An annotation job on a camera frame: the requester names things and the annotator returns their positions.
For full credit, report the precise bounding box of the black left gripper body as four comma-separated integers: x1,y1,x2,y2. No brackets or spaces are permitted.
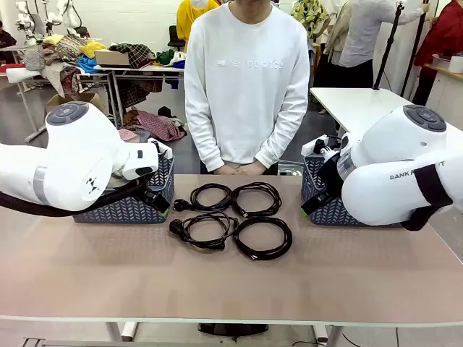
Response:
139,177,163,209

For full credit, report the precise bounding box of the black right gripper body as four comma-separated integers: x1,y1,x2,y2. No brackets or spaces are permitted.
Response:
320,153,343,198

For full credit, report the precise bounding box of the black power cable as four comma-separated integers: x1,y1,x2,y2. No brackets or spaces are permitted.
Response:
169,210,240,251
173,182,233,213

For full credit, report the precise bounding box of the black usb cable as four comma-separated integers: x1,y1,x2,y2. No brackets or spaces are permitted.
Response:
230,181,282,218
234,215,293,262

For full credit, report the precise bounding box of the person's left forearm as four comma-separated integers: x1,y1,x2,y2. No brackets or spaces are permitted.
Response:
254,117,309,168

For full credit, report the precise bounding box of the person's right forearm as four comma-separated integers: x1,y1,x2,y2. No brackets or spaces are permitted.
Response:
184,117,226,173

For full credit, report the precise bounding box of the person's left hand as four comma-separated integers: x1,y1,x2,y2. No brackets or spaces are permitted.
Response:
242,161,267,175

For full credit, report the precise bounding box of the person's right hand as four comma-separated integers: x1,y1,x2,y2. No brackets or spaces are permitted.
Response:
219,163,247,175

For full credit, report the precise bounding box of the grey plastic patterned basket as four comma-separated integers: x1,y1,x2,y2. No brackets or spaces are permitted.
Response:
301,153,402,228
72,146,175,225

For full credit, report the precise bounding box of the pink gingham cloth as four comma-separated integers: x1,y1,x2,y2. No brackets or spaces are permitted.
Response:
118,127,140,142

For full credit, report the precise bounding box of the dark red plaid cloth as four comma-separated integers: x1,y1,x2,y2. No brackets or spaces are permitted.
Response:
122,107,187,142

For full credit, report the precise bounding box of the white side table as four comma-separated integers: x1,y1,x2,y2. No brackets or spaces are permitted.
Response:
309,86,412,137

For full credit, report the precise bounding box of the person in white sweater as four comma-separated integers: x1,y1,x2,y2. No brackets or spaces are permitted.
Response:
183,0,311,176

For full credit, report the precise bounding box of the open cardboard box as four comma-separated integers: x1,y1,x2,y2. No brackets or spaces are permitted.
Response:
46,92,106,113

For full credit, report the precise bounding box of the white clothes table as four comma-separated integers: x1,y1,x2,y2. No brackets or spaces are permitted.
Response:
93,64,187,127

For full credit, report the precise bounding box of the white table leg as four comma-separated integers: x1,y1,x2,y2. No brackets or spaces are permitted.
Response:
310,323,343,343
104,320,140,343

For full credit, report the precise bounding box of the green cloth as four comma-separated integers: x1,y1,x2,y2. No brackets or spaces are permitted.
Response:
155,49,187,69

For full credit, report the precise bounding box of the black checked cloth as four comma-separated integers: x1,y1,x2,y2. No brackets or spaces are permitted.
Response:
108,42,157,69

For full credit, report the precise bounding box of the cardboard box with clothes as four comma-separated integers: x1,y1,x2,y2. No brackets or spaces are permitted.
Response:
93,49,132,68

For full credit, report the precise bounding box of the black floor base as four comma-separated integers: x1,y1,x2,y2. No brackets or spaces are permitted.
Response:
197,322,270,336

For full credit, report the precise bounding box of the beige jacket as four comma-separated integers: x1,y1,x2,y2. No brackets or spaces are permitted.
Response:
324,1,352,68

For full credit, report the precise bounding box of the black tripod stand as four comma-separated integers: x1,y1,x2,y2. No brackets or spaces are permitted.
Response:
373,0,405,90

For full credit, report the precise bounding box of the person in grey shirt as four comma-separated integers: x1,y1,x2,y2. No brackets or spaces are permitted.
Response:
339,0,424,90

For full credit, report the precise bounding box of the black office chair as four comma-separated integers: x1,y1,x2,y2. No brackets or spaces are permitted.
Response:
167,24,187,50

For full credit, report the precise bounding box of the thin black pole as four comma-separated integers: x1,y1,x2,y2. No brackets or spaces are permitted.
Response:
400,0,430,98

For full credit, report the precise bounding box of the yellow patterned shirt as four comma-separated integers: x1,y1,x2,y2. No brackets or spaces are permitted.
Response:
290,0,331,50

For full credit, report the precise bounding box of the pile of mixed clothes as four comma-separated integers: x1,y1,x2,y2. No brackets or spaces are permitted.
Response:
23,34,109,98

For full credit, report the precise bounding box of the white ironing table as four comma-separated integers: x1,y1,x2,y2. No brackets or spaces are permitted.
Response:
5,67,48,142

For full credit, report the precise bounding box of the plain yellow garment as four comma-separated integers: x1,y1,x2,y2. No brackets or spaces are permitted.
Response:
176,0,221,51

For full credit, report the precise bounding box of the person in red jacket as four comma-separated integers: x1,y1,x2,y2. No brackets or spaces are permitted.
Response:
413,0,463,106

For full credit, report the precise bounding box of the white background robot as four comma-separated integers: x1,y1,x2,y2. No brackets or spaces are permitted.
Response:
14,0,48,46
45,0,90,37

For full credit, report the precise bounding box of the seated person in dark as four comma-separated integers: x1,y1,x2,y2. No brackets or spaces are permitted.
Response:
0,20,18,65

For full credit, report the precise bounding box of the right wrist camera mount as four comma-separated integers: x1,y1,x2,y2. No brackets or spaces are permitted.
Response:
301,133,344,162

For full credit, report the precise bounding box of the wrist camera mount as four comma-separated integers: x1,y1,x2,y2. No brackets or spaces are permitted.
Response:
301,133,344,162
146,136,174,160

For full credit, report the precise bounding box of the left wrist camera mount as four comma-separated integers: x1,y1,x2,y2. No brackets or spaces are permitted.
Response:
146,136,174,160

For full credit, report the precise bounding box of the black velcro strap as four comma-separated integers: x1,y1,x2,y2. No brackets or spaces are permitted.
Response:
413,163,455,210

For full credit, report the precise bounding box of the black left arm hose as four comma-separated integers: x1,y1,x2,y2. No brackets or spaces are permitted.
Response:
0,182,149,218

